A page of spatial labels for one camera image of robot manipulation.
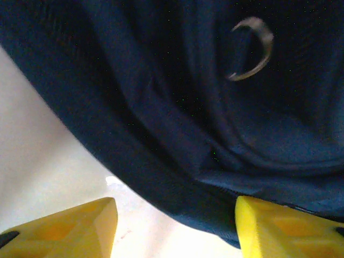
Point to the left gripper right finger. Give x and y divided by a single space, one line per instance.
282 236

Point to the navy blue backpack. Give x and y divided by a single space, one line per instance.
161 94

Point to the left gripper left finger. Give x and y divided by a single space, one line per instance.
67 236

